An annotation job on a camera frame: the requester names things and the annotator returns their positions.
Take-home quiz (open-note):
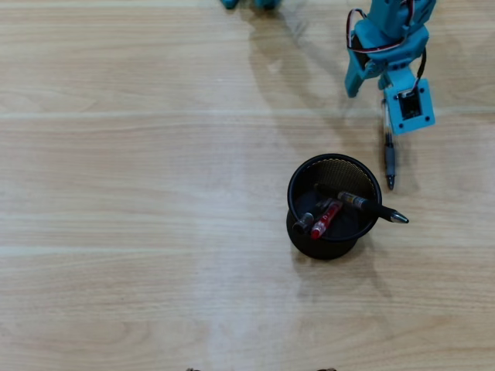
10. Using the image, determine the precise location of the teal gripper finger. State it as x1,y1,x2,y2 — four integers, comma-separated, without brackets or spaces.
343,51,375,99

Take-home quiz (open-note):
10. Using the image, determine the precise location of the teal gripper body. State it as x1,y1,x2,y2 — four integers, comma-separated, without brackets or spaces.
349,19,430,79

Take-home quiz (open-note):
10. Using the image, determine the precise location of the clear pen gray grip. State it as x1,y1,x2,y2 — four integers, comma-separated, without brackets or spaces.
381,98,397,191

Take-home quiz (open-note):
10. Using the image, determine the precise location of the black pen metal ring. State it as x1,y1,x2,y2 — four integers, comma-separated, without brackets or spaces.
315,183,410,225

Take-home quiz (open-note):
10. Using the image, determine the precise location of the red clear pen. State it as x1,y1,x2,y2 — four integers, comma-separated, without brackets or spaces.
310,197,343,240

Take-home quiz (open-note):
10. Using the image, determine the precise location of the short black pen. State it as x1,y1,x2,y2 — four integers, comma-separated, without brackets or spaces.
292,199,329,236

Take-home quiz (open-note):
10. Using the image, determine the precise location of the black mesh pen holder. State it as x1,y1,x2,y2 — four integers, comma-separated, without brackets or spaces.
285,153,383,260

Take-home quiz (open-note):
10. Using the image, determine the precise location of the black camera cable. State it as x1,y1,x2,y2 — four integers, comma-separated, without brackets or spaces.
415,48,428,92

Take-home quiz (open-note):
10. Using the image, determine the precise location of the white red servo wire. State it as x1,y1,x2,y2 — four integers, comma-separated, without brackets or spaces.
346,0,417,55

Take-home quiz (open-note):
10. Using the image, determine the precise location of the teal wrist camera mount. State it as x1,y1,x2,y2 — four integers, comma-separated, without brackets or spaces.
380,68,437,136

